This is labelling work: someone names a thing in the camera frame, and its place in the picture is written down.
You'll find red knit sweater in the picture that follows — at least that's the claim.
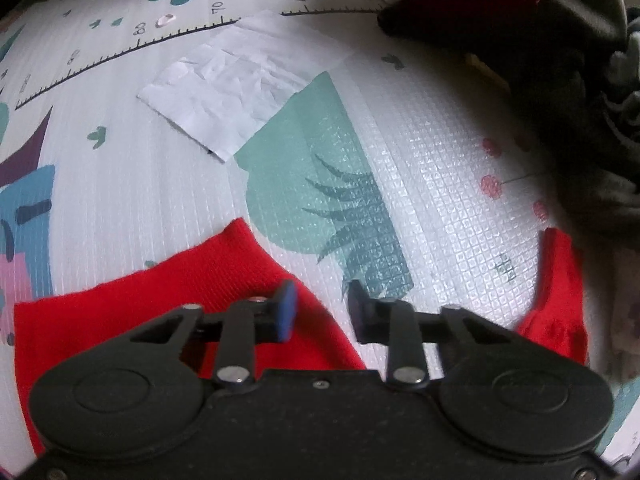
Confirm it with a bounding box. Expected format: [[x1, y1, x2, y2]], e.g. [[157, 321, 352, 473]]
[[12, 216, 590, 456]]

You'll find dark clothes pile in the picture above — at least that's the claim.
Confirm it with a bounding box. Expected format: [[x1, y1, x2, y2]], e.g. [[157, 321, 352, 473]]
[[378, 0, 639, 248]]

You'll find cartoon printed play mat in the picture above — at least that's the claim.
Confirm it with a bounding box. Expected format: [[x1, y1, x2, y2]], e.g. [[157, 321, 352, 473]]
[[1, 0, 639, 479]]

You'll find white paper patch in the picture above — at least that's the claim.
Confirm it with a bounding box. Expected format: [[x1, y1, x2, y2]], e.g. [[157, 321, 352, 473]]
[[138, 11, 352, 162]]

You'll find white floral baby garment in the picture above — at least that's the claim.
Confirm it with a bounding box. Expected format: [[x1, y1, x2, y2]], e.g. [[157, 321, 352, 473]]
[[602, 246, 639, 389]]

